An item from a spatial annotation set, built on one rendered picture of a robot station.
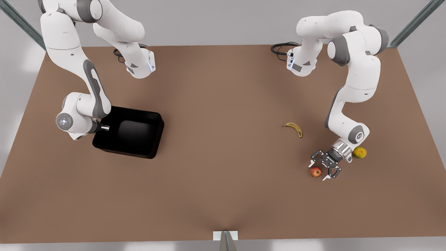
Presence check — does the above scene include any black storage box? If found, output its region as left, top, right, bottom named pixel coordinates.
left=92, top=106, right=165, bottom=160

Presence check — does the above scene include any yellow banana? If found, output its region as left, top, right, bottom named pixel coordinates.
left=282, top=122, right=304, bottom=139

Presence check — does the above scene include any black cable loop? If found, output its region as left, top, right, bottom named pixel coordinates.
left=113, top=43, right=147, bottom=64
left=271, top=42, right=301, bottom=62

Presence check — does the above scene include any silver frame post with foot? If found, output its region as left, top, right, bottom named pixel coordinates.
left=213, top=230, right=239, bottom=251

